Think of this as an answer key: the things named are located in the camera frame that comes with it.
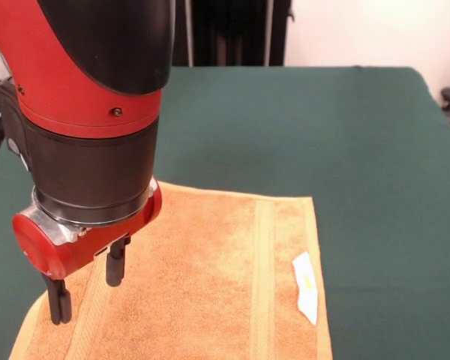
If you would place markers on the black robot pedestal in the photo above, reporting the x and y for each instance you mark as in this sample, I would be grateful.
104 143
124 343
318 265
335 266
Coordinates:
228 33

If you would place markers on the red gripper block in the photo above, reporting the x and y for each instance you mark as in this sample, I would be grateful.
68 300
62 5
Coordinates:
52 258

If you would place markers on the dark green table cloth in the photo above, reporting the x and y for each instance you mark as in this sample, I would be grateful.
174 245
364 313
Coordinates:
322 131

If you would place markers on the tan terry cloth towel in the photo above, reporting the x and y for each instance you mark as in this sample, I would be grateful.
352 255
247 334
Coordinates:
195 281

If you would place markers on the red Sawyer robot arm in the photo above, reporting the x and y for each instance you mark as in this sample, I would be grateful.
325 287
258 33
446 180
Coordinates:
90 112

